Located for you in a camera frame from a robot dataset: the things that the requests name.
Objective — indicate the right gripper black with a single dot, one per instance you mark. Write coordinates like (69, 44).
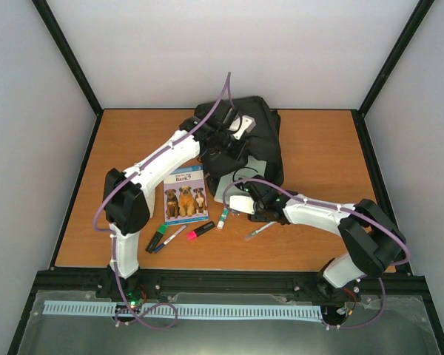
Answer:
(258, 219)

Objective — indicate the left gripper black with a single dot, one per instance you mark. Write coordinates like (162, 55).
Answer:
(238, 153)

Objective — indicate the black student backpack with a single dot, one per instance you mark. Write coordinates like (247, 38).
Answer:
(262, 143)

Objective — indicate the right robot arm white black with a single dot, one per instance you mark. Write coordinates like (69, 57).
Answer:
(373, 241)

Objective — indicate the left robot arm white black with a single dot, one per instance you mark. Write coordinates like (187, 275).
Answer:
(129, 196)

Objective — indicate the silver white pen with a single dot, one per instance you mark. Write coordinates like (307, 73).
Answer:
(259, 230)

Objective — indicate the white glue stick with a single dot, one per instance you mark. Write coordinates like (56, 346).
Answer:
(223, 217)

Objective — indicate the dog picture book purple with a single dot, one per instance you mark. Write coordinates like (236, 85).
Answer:
(185, 196)

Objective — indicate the pink black highlighter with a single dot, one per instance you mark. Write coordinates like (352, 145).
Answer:
(200, 231)

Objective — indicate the blue white marker pen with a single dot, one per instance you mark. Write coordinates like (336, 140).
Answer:
(169, 239)

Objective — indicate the green black highlighter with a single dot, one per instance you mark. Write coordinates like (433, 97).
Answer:
(153, 243)

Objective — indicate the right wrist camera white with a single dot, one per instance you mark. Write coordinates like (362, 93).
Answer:
(243, 204)

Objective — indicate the right black frame post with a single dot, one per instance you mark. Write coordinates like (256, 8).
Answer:
(409, 30)

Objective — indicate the black frame post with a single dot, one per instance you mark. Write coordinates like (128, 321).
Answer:
(409, 30)
(50, 22)

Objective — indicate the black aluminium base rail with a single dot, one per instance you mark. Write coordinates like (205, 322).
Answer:
(159, 284)

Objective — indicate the left black frame post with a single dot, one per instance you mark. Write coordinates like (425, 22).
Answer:
(50, 22)

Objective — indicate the light blue cable duct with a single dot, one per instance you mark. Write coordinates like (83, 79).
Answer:
(185, 311)

